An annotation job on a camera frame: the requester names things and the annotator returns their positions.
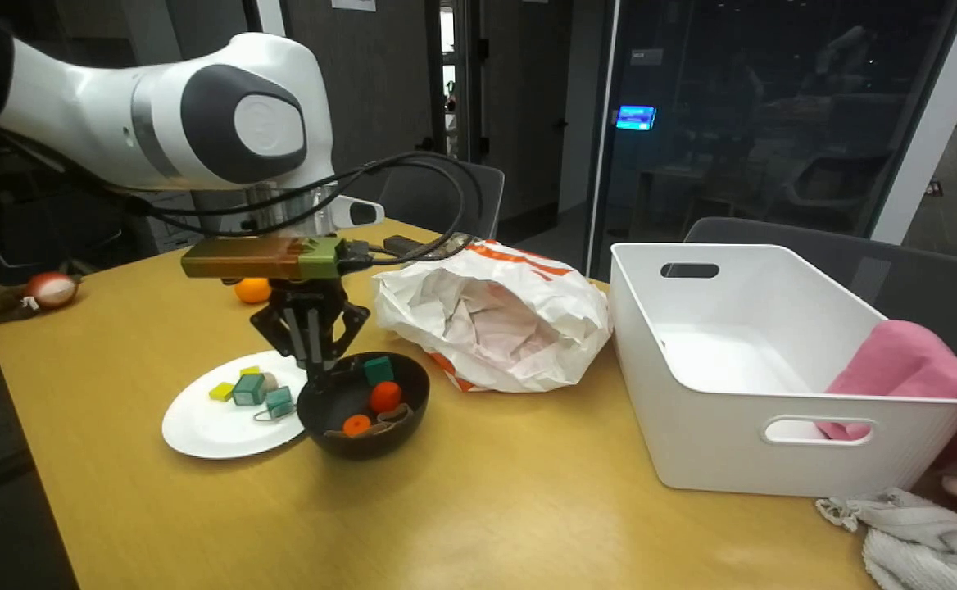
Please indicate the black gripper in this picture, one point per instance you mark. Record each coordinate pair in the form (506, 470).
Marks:
(309, 321)

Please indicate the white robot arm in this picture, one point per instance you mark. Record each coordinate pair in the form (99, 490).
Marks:
(247, 116)

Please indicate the teal block in bowl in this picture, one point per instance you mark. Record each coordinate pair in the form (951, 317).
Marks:
(377, 369)

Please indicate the black bowl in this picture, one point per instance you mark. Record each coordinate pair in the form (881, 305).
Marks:
(341, 422)

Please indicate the red block in bowl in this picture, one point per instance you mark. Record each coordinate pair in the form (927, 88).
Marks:
(387, 393)

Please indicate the small teal cube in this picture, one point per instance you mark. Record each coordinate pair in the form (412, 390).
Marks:
(279, 402)

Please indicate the large teal cube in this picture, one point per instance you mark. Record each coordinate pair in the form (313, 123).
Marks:
(249, 390)

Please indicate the orange plastic egg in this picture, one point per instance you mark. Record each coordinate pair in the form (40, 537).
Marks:
(255, 289)

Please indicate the yellow block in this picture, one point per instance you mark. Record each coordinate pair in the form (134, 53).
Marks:
(220, 390)

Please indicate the white paper plate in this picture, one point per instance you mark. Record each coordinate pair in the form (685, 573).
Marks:
(203, 426)

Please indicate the black phone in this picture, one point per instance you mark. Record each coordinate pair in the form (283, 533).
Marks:
(406, 247)

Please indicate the white paper bag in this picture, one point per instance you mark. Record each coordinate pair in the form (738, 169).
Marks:
(499, 320)

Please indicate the grey office chair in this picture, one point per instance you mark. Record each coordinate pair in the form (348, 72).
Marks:
(443, 194)

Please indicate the red white toy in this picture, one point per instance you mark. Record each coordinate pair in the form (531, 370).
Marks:
(52, 289)

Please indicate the white plastic bin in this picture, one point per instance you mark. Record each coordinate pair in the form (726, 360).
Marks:
(729, 357)

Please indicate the pink cloth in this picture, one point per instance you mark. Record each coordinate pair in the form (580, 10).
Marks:
(902, 357)

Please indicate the grey white towel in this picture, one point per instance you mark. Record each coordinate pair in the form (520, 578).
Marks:
(910, 541)

